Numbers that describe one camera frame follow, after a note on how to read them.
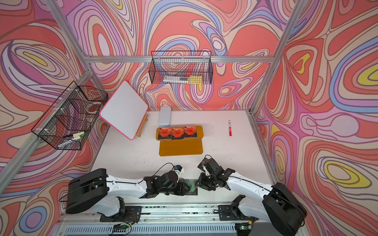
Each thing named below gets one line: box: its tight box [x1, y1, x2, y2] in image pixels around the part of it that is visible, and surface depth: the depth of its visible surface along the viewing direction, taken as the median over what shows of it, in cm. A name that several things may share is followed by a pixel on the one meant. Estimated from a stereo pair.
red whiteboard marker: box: [228, 119, 233, 137], surface depth 110 cm
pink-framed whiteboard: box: [99, 80, 149, 141], surface depth 92 cm
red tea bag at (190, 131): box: [183, 125, 198, 138], surface depth 91 cm
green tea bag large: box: [184, 178, 198, 196], surface depth 84 cm
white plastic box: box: [158, 106, 172, 127], surface depth 118 cm
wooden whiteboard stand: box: [136, 113, 149, 138], surface depth 107 cm
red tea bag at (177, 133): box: [171, 127, 185, 141], surface depth 90 cm
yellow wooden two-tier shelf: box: [155, 125, 204, 157], surface depth 93 cm
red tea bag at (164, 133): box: [157, 127, 172, 140], surface depth 90 cm
